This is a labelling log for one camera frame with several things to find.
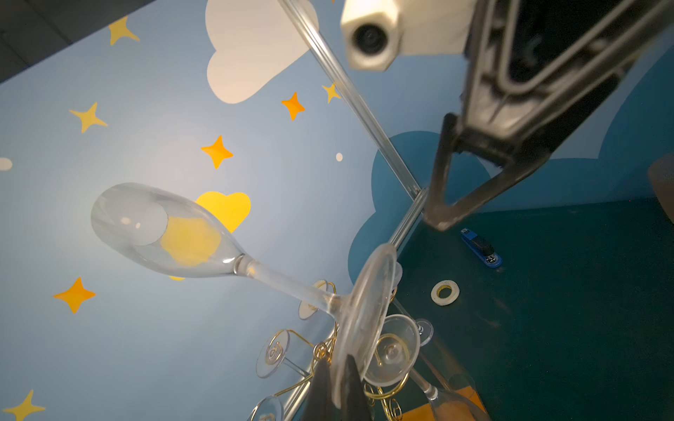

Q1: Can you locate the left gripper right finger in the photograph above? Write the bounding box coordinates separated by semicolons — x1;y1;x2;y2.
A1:
341;354;371;421

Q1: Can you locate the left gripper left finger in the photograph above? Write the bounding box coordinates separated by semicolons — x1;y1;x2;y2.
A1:
300;359;333;421

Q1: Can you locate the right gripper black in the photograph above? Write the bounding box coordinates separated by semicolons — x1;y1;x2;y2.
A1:
424;1;673;232

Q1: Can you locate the wine glass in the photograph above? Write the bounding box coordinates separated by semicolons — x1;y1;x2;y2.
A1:
415;319;435;347
298;280;336;320
256;329;313;379
365;314;490;420
91;182;397;408

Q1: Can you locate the white tape roll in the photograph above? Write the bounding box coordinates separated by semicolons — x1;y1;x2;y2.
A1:
430;280;460;306

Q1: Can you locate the brown cup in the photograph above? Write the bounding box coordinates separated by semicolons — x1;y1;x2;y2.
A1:
648;153;674;222

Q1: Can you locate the aluminium frame back bar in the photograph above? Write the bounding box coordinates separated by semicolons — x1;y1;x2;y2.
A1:
389;188;428;250

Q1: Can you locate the gold wire glass rack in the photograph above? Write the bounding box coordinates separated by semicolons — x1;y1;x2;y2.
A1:
262;278;407;421

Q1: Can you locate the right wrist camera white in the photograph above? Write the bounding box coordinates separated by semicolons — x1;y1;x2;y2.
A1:
341;0;477;72

